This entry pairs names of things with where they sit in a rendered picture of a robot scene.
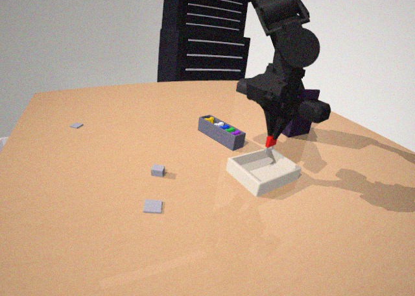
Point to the white open tray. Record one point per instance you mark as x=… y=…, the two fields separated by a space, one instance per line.
x=260 y=172

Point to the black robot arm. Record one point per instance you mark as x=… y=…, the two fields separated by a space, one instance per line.
x=292 y=43

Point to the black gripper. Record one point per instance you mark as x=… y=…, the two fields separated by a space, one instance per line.
x=278 y=118

